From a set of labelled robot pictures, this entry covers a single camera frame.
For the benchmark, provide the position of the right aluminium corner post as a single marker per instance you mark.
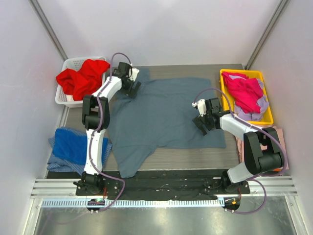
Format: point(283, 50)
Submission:
point(278, 12)

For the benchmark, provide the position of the aluminium corner post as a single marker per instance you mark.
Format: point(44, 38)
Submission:
point(48, 28)
point(278, 12)

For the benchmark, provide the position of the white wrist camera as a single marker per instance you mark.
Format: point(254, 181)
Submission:
point(200, 105)
point(134, 74)

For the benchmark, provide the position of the magenta pink t shirt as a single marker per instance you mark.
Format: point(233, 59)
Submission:
point(246, 91)

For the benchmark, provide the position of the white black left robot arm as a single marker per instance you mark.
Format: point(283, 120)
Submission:
point(96, 119)

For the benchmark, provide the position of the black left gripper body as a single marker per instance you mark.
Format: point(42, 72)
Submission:
point(132, 86)

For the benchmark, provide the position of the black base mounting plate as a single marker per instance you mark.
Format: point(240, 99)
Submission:
point(162, 185)

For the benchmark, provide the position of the light pink folded t shirt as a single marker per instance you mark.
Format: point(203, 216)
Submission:
point(240, 143)

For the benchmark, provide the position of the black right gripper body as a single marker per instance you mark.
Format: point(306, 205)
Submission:
point(204, 121)

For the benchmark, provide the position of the left aluminium corner post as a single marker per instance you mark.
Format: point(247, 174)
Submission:
point(48, 28)

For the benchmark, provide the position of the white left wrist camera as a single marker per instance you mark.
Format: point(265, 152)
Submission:
point(134, 74)

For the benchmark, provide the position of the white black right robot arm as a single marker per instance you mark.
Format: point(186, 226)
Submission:
point(262, 149)

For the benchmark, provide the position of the aluminium front frame rail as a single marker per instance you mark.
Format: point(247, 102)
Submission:
point(64, 188)

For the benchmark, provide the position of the red t shirt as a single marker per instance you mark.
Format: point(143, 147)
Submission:
point(85, 81)

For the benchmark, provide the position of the grey-blue t shirt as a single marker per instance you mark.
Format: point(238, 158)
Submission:
point(160, 116)

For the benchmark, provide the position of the lavender purple t shirt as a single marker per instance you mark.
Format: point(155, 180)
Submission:
point(262, 102)

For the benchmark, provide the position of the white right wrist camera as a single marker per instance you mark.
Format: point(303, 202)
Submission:
point(200, 105)

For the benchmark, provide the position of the white slotted cable duct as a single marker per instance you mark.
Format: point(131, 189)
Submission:
point(95, 203)

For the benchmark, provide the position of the white perforated plastic basket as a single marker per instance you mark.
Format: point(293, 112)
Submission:
point(74, 64)

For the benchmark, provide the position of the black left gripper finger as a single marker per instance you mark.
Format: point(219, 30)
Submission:
point(127, 91)
point(134, 89)

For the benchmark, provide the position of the yellow plastic tray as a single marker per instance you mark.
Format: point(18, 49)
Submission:
point(227, 99)

